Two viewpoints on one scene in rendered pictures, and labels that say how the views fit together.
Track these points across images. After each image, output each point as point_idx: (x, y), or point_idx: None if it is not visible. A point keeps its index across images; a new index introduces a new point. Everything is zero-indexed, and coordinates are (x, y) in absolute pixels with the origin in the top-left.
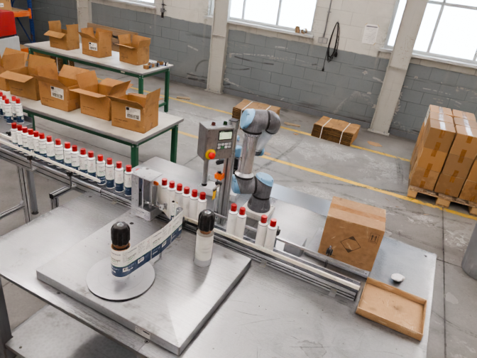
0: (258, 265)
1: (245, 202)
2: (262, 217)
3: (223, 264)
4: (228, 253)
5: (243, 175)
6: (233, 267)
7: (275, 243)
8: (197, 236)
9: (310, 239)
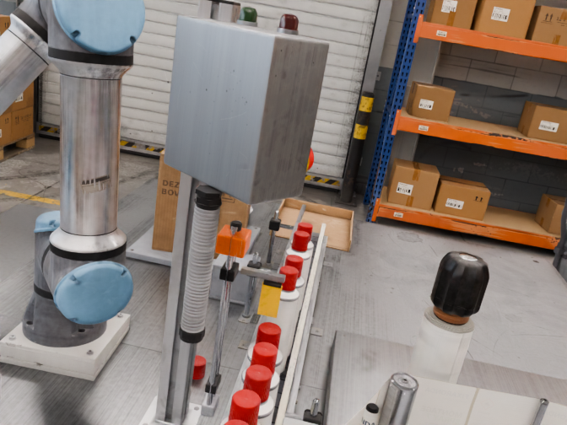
0: (319, 336)
1: (47, 350)
2: (308, 236)
3: (398, 368)
4: (353, 364)
5: (119, 231)
6: (391, 352)
7: (251, 298)
8: (470, 336)
9: (170, 270)
